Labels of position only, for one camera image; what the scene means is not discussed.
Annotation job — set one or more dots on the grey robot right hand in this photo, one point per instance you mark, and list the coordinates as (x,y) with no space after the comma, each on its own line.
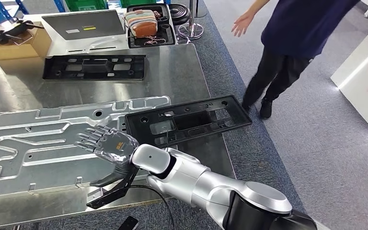
(117,147)

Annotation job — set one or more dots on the person's right hand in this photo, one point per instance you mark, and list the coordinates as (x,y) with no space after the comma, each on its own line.
(244,23)

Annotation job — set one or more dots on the black plastic plate bracket part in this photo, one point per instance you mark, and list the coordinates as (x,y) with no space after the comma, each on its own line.
(238,119)

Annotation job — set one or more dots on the person's right forearm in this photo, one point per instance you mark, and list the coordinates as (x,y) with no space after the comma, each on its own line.
(260,4)

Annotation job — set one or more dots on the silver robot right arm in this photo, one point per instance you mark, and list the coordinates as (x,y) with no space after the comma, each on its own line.
(196,184)

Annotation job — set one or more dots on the stainless steel workbench table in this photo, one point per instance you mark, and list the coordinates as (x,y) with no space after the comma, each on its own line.
(177,73)

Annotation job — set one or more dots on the black plastic part with label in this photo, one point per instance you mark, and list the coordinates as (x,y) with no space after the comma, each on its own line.
(60,68)

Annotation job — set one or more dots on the white podium with light strips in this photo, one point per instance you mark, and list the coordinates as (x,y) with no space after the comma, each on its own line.
(361,85)

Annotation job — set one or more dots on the person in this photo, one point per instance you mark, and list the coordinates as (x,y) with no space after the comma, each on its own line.
(298,25)

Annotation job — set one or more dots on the black ribbed round base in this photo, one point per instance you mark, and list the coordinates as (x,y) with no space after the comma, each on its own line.
(179,14)

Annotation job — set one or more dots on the silver stamped metal panel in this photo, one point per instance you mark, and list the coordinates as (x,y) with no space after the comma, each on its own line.
(44,171)

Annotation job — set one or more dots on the black plastic tray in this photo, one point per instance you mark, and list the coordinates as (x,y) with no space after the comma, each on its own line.
(166,36)

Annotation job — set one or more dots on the striped fabric pouch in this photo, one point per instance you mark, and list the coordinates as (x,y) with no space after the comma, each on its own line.
(141,20)

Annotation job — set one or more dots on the green plastic bin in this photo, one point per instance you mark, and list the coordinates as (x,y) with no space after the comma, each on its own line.
(138,3)
(85,4)

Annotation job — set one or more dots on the grey laptop with yellow sticker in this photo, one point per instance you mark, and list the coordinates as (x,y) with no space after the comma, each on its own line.
(82,23)

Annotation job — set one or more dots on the tan cardboard box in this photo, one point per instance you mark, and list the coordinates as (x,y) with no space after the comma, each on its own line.
(19,50)

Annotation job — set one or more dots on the black handheld gadget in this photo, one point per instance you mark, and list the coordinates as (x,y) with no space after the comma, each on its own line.
(9,30)

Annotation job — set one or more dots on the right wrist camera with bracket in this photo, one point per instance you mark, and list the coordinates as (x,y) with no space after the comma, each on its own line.
(114,193)

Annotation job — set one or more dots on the chrome stanchion post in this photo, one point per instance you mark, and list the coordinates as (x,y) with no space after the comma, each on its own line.
(192,30)

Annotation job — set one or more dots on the blue metal rack frame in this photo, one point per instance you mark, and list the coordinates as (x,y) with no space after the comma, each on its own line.
(22,6)

